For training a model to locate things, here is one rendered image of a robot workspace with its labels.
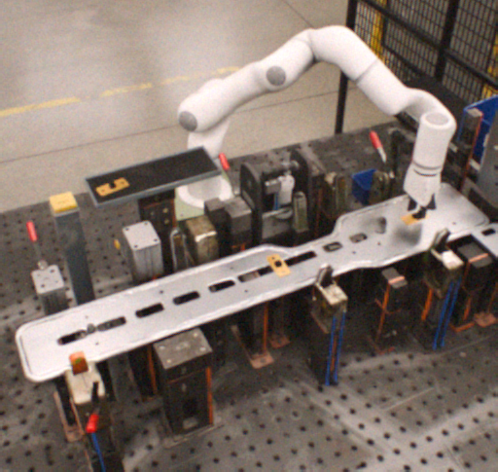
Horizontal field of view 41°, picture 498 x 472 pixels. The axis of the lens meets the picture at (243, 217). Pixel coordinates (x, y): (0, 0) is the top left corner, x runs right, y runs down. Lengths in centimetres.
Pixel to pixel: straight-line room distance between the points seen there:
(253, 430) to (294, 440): 11
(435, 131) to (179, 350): 87
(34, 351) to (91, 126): 276
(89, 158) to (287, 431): 254
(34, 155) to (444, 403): 290
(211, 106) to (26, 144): 232
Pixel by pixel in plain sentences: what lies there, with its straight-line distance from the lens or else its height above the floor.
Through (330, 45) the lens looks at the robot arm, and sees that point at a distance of 184.
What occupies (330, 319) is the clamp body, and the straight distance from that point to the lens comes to 176.
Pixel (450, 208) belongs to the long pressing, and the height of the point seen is 100.
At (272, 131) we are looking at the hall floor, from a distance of 418.
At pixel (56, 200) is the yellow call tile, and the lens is 188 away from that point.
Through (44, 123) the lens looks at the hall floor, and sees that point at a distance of 445.
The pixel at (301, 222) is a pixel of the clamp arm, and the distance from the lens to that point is 198.
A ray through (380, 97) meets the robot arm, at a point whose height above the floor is 139.
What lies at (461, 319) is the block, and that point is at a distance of 216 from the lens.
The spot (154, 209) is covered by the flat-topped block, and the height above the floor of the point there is 107.
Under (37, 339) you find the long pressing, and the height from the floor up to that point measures 100.
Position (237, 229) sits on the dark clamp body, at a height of 103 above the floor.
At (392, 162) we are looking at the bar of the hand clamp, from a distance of 209.
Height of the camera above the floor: 231
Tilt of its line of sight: 41 degrees down
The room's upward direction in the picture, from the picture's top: straight up
